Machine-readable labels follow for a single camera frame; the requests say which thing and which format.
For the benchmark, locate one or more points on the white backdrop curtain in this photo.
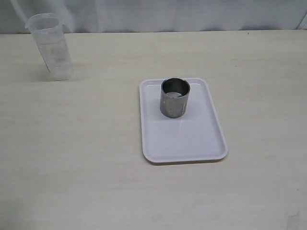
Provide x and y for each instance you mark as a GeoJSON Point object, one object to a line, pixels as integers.
{"type": "Point", "coordinates": [109, 16]}

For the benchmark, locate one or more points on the clear plastic measuring jug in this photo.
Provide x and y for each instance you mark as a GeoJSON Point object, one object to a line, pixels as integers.
{"type": "Point", "coordinates": [47, 32]}

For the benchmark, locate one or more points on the stainless steel cup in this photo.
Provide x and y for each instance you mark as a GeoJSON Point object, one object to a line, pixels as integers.
{"type": "Point", "coordinates": [174, 97]}

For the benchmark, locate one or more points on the white rectangular plastic tray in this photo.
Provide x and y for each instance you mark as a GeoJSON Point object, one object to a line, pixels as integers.
{"type": "Point", "coordinates": [194, 137]}

